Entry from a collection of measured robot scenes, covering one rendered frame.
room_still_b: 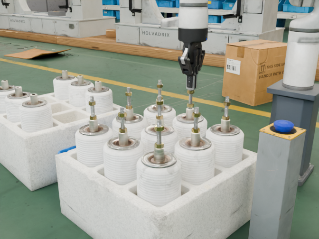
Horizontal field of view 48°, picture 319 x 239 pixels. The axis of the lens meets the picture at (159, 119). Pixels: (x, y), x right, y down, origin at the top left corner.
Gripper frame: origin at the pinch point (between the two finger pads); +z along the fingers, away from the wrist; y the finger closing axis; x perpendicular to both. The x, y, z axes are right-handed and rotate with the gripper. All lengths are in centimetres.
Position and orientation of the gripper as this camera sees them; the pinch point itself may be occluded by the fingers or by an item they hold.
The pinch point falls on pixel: (191, 81)
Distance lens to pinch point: 96.2
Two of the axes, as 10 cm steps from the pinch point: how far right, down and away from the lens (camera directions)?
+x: -8.8, -1.6, 4.5
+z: 0.0, 9.4, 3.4
